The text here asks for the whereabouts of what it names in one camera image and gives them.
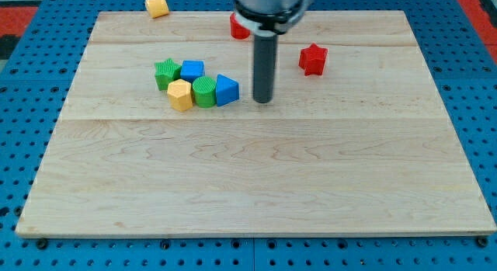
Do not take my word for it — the green star block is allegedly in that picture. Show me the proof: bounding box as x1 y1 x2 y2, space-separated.
155 58 182 91

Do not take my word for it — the yellow hexagon block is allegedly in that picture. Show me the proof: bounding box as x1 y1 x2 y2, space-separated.
167 79 193 112

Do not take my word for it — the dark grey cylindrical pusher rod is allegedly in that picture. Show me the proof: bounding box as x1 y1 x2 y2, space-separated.
252 36 278 103

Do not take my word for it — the yellow cylinder block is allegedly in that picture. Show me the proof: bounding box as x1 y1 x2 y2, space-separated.
144 0 169 19

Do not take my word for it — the red star block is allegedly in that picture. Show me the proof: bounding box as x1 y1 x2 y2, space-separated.
298 43 328 76

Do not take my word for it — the blue cube block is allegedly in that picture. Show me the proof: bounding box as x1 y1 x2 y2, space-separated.
180 60 205 83

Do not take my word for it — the red block behind rod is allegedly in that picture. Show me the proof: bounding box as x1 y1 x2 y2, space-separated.
230 12 251 40

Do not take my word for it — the green cylinder block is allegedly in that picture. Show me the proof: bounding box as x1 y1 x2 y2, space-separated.
193 76 216 108

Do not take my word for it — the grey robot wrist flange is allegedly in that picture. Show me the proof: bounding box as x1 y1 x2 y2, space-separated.
234 0 314 34

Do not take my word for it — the blue triangle block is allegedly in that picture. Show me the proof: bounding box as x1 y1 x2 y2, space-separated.
216 75 239 106

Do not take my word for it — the light wooden board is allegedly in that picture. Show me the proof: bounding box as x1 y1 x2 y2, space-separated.
16 11 496 238

